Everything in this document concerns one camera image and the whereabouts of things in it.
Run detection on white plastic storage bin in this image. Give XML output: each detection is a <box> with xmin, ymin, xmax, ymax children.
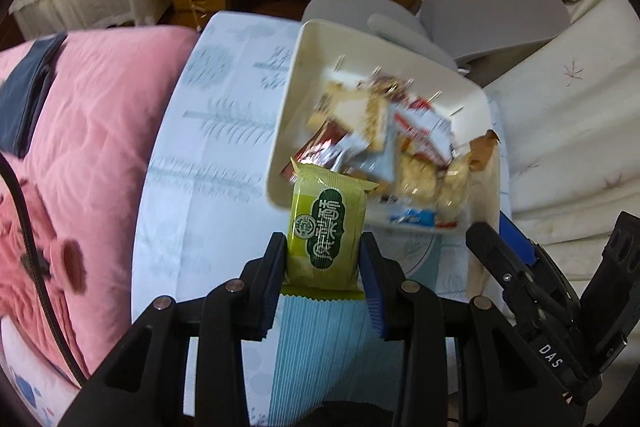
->
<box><xmin>264</xmin><ymin>19</ymin><xmax>501</xmax><ymax>235</ymax></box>

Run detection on grey office chair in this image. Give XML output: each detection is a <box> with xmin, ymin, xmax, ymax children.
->
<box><xmin>301</xmin><ymin>0</ymin><xmax>601</xmax><ymax>88</ymax></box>

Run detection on pink fleece robe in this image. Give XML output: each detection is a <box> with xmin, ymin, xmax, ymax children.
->
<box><xmin>0</xmin><ymin>184</ymin><xmax>88</xmax><ymax>325</ymax></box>

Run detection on large clear packet yellow puffs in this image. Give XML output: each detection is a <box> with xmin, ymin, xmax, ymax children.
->
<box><xmin>400</xmin><ymin>152</ymin><xmax>441</xmax><ymax>202</ymax></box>

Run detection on beige bread packet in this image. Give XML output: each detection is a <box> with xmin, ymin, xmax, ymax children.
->
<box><xmin>310</xmin><ymin>79</ymin><xmax>391</xmax><ymax>142</ymax></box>

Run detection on green snack packet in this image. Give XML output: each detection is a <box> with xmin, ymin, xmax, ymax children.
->
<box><xmin>280</xmin><ymin>157</ymin><xmax>378</xmax><ymax>303</ymax></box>

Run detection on dark red foil packet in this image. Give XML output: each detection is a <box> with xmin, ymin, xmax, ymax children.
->
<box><xmin>282</xmin><ymin>119</ymin><xmax>351</xmax><ymax>182</ymax></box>

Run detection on red white cookie packet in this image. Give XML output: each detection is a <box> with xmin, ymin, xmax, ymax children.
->
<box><xmin>392</xmin><ymin>99</ymin><xmax>453</xmax><ymax>168</ymax></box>

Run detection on pink quilt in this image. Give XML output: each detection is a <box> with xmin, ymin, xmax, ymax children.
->
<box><xmin>0</xmin><ymin>27</ymin><xmax>201</xmax><ymax>383</ymax></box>

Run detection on cream leaf print curtain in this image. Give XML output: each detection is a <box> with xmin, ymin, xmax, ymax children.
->
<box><xmin>435</xmin><ymin>0</ymin><xmax>640</xmax><ymax>278</ymax></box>

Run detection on black cable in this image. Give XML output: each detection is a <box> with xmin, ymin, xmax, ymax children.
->
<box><xmin>0</xmin><ymin>152</ymin><xmax>88</xmax><ymax>388</ymax></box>

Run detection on white pillow with blue print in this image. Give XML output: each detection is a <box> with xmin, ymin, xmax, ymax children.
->
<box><xmin>0</xmin><ymin>317</ymin><xmax>81</xmax><ymax>427</ymax></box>

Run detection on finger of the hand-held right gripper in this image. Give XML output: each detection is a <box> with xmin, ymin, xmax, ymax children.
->
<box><xmin>500</xmin><ymin>212</ymin><xmax>581</xmax><ymax>308</ymax></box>
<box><xmin>466</xmin><ymin>221</ymin><xmax>551</xmax><ymax>323</ymax></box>

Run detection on leaf print tablecloth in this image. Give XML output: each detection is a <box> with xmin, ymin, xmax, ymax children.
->
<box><xmin>131</xmin><ymin>11</ymin><xmax>511</xmax><ymax>427</ymax></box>

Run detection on navy folded cloth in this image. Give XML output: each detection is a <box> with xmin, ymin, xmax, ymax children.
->
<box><xmin>0</xmin><ymin>33</ymin><xmax>68</xmax><ymax>158</ymax></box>

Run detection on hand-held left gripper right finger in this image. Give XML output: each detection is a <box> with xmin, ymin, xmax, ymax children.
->
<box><xmin>359</xmin><ymin>232</ymin><xmax>566</xmax><ymax>427</ymax></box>

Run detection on blue packet of nuts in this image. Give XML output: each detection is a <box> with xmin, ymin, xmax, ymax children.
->
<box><xmin>390</xmin><ymin>207</ymin><xmax>458</xmax><ymax>228</ymax></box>

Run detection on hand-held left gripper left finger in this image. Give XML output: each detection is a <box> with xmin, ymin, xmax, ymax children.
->
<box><xmin>57</xmin><ymin>232</ymin><xmax>288</xmax><ymax>427</ymax></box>

